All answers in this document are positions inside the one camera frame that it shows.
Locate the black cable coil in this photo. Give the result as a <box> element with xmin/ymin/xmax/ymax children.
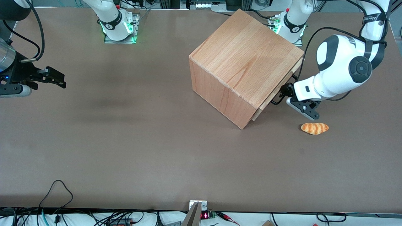
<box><xmin>316</xmin><ymin>213</ymin><xmax>347</xmax><ymax>223</ymax></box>

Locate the wooden drawer with black handle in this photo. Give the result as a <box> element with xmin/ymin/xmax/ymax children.
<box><xmin>251</xmin><ymin>57</ymin><xmax>305</xmax><ymax>122</ymax></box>

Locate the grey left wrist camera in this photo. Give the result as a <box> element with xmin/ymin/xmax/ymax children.
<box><xmin>285</xmin><ymin>97</ymin><xmax>321</xmax><ymax>121</ymax></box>

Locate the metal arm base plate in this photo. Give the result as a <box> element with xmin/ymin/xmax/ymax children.
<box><xmin>269</xmin><ymin>15</ymin><xmax>304</xmax><ymax>47</ymax></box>
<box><xmin>103</xmin><ymin>12</ymin><xmax>140</xmax><ymax>44</ymax></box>

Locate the orange striped bread roll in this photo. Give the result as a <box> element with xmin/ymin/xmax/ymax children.
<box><xmin>301</xmin><ymin>122</ymin><xmax>329</xmax><ymax>135</ymax></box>

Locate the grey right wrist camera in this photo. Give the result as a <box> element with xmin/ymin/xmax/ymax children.
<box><xmin>0</xmin><ymin>84</ymin><xmax>32</xmax><ymax>98</ymax></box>

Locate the orange black power device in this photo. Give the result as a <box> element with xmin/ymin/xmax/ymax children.
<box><xmin>108</xmin><ymin>218</ymin><xmax>133</xmax><ymax>226</ymax></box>

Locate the wooden drawer cabinet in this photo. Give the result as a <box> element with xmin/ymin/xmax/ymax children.
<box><xmin>189</xmin><ymin>8</ymin><xmax>305</xmax><ymax>130</ymax></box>

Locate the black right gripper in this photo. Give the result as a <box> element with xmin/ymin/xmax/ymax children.
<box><xmin>0</xmin><ymin>51</ymin><xmax>67</xmax><ymax>91</ymax></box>

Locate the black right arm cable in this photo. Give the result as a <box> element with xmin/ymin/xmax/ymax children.
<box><xmin>3</xmin><ymin>0</ymin><xmax>45</xmax><ymax>62</ymax></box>

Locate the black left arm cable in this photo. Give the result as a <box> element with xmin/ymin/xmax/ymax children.
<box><xmin>295</xmin><ymin>0</ymin><xmax>387</xmax><ymax>102</ymax></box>

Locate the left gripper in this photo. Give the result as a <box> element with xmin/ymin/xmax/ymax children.
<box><xmin>280</xmin><ymin>75</ymin><xmax>318</xmax><ymax>102</ymax></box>

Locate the red black clip lead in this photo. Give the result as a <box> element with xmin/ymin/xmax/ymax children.
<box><xmin>216</xmin><ymin>212</ymin><xmax>240</xmax><ymax>226</ymax></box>

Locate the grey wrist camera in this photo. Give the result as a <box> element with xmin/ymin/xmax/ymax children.
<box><xmin>285</xmin><ymin>97</ymin><xmax>321</xmax><ymax>121</ymax></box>
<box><xmin>0</xmin><ymin>84</ymin><xmax>32</xmax><ymax>98</ymax></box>

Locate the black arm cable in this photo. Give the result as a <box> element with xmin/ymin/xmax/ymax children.
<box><xmin>295</xmin><ymin>0</ymin><xmax>387</xmax><ymax>102</ymax></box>
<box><xmin>3</xmin><ymin>0</ymin><xmax>45</xmax><ymax>62</ymax></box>

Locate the black looped cable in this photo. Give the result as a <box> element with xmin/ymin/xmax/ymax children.
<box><xmin>39</xmin><ymin>180</ymin><xmax>74</xmax><ymax>224</ymax></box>

